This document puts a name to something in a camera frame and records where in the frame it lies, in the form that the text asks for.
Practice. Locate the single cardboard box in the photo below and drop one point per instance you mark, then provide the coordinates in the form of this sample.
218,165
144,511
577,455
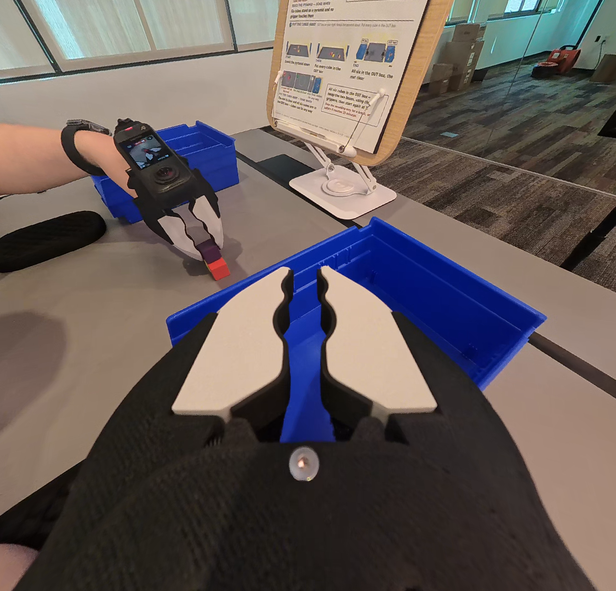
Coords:
604,69

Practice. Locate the large gridded window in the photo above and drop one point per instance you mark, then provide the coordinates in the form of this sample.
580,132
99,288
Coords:
120,18

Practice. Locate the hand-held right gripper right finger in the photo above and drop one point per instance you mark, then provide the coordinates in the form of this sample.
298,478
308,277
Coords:
380,355

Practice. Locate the flat cardboard box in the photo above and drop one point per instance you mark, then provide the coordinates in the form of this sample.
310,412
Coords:
469,33

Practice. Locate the black padded wrist rest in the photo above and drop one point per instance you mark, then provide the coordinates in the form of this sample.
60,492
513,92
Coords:
29,514
48,240

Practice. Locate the blue plastic bin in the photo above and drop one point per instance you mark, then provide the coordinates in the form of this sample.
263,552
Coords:
433,283
216,167

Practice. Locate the person's right forearm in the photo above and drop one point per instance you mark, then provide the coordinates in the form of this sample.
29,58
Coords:
17,569

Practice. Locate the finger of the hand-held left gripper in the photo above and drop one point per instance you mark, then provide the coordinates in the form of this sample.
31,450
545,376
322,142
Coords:
214,223
173,230

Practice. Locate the small cardboard box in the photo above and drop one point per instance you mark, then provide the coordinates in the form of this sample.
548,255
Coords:
440,78

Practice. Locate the person's left forearm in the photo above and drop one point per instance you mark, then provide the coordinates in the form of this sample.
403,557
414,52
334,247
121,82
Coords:
33,158

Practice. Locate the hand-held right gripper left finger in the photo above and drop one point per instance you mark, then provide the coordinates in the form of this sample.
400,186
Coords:
231,355

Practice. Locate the orange wooden cube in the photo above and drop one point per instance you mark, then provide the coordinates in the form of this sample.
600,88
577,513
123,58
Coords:
219,271

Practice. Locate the red air mover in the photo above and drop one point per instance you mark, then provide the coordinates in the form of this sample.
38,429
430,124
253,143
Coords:
556,62

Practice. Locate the black wristwatch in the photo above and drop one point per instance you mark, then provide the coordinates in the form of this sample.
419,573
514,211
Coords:
77,148

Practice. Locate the large cardboard box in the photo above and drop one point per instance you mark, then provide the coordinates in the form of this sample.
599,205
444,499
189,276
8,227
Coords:
464,66

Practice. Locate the person's left hand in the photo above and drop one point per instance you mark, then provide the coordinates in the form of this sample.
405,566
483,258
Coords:
115,167

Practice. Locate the purple wooden cube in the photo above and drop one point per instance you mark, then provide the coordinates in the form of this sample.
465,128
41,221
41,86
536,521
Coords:
211,252

